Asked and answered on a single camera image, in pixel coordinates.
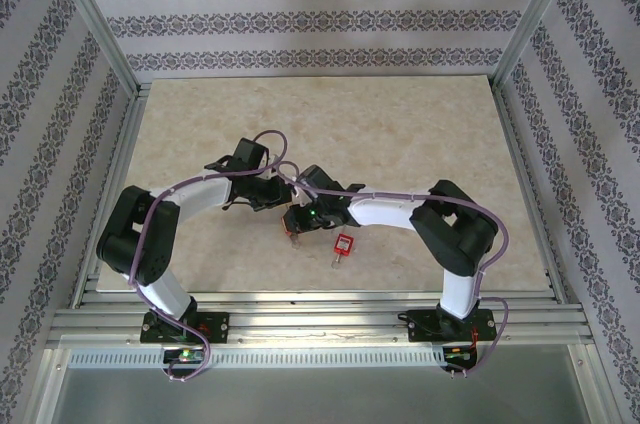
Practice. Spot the yellow object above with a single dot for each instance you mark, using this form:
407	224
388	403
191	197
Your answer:
286	227

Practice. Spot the red safety padlock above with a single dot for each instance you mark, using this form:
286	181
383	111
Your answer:
343	243

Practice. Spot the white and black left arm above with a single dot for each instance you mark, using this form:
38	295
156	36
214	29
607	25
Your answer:
200	194

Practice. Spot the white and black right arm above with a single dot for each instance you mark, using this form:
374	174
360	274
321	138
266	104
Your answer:
385	206

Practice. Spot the grey metal panel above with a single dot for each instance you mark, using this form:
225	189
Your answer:
320	399

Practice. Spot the small controller board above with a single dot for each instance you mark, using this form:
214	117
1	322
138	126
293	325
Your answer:
186	355
457	355

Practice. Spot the aluminium mounting rail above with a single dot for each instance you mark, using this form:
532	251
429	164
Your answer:
320	324

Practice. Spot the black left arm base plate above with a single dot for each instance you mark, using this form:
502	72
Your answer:
220	326

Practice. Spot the aluminium side rail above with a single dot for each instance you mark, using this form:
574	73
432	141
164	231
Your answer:
117	154
525	179

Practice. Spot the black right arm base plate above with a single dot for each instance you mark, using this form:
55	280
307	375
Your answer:
420	329

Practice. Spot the aluminium frame post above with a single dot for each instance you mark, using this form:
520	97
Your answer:
537	9
95	19

